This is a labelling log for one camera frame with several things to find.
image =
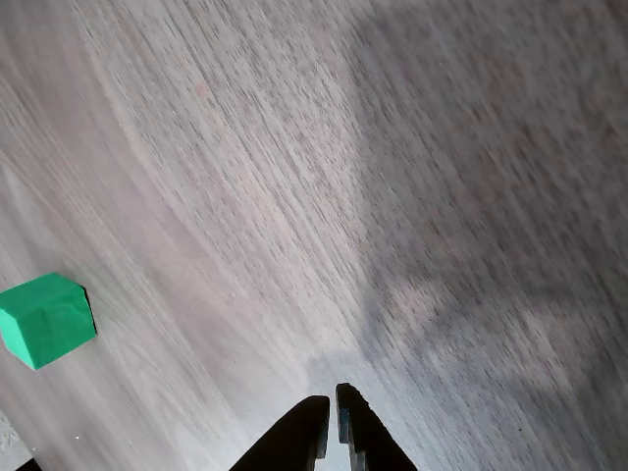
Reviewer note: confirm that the green block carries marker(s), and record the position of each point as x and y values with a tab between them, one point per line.
46	321

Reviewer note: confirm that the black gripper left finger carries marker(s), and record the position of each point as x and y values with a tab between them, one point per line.
299	436

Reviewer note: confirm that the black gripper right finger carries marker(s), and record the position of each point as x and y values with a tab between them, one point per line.
365	436

